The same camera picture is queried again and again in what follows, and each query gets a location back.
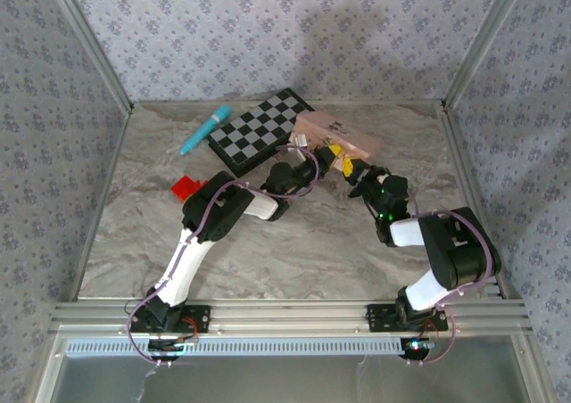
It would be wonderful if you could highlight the pink tin box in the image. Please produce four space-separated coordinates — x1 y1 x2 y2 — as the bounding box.
292 111 385 172

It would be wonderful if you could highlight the folded black grey chessboard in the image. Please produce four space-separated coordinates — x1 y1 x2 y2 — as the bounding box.
205 87 317 177

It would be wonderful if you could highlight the teal marker pen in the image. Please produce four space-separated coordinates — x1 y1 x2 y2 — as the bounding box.
178 104 233 156

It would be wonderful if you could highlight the red toy building block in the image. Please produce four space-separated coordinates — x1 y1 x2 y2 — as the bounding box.
170 176 210 204

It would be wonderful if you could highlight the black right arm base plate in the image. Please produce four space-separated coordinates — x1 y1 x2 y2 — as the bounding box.
366 302 449 333

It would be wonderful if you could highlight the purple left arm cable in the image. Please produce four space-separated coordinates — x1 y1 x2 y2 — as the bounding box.
126 144 320 368

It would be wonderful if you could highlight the aluminium mounting rail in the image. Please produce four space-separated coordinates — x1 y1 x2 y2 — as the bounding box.
49 299 533 335

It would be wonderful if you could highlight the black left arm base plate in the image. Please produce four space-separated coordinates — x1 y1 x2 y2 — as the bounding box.
129 303 211 333

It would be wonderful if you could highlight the grey slotted cable duct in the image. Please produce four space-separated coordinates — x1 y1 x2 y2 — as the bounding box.
65 336 405 357

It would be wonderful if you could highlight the aluminium frame post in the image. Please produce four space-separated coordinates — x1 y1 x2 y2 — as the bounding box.
43 0 135 112
440 0 533 112

